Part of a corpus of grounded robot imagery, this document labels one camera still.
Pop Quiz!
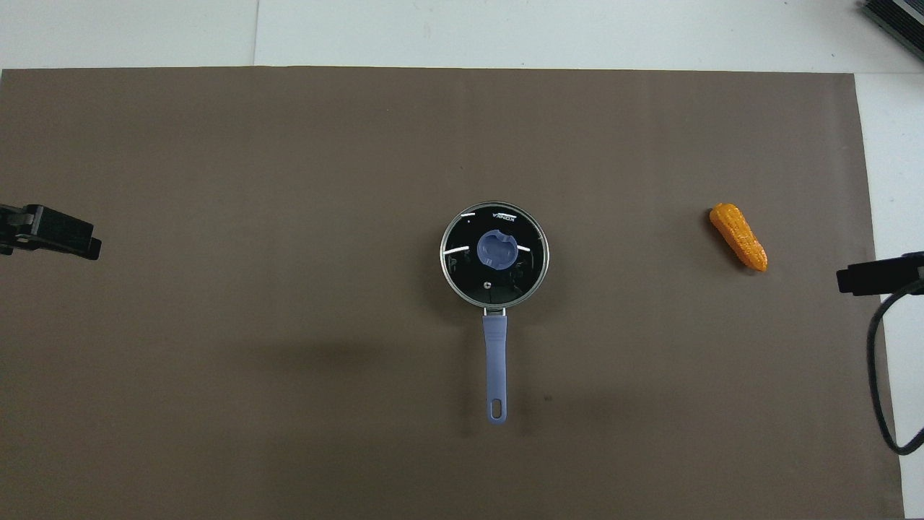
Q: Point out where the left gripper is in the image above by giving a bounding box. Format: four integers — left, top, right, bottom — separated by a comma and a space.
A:
0, 204, 103, 261

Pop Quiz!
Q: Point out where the orange toy corn cob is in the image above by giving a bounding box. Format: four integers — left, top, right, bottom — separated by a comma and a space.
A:
709, 203, 769, 273

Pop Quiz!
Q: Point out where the glass lid with lavender knob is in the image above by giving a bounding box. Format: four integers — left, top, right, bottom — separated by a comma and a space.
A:
441, 202, 549, 308

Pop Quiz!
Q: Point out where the brown table mat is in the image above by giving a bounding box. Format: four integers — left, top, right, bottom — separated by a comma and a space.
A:
0, 66, 907, 520

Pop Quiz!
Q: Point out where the dark ribbed metal device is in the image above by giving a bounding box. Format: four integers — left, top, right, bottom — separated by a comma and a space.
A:
859, 0, 924, 43

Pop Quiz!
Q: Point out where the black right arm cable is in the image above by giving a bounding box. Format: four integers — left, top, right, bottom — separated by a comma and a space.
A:
866, 278, 924, 457

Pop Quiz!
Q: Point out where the black pot with lavender handle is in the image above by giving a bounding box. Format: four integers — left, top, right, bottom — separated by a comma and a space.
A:
440, 201, 551, 425

